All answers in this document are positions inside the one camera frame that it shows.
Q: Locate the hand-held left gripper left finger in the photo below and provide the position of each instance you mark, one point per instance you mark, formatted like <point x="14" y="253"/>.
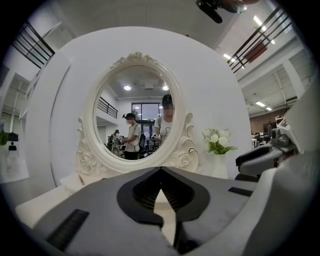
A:
<point x="100" y="220"/>

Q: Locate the black balcony railing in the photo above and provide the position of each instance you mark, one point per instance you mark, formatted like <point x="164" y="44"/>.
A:
<point x="32" y="47"/>
<point x="260" y="40"/>

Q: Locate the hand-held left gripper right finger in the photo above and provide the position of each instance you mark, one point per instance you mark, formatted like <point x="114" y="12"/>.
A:
<point x="220" y="200"/>

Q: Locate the white flower bouquet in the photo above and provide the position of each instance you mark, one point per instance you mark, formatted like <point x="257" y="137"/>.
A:
<point x="220" y="140"/>

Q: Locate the white dressing table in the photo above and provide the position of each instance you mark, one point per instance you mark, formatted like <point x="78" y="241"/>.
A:
<point x="42" y="205"/>

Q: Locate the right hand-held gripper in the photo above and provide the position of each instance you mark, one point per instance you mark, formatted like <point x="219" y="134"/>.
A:
<point x="295" y="190"/>

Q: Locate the white ornate oval mirror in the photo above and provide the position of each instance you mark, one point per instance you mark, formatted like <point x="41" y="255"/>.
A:
<point x="87" y="160"/>

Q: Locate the green potted plant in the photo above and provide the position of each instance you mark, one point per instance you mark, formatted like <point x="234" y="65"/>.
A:
<point x="3" y="136"/>

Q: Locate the white curved backdrop panel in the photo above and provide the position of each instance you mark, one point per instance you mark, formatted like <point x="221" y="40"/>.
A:
<point x="200" y="87"/>

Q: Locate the white vase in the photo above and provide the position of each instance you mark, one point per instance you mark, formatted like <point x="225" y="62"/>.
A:
<point x="220" y="167"/>

